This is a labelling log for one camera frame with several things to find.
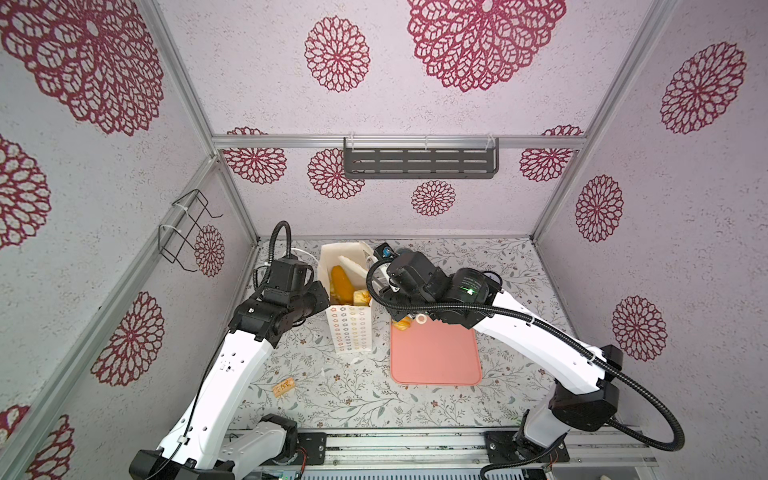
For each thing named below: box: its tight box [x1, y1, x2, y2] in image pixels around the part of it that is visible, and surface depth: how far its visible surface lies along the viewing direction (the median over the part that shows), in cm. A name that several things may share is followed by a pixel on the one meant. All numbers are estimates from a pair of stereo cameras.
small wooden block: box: [272, 377, 295, 398], surface depth 85 cm
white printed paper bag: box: [318, 242, 373, 354], surface depth 78 cm
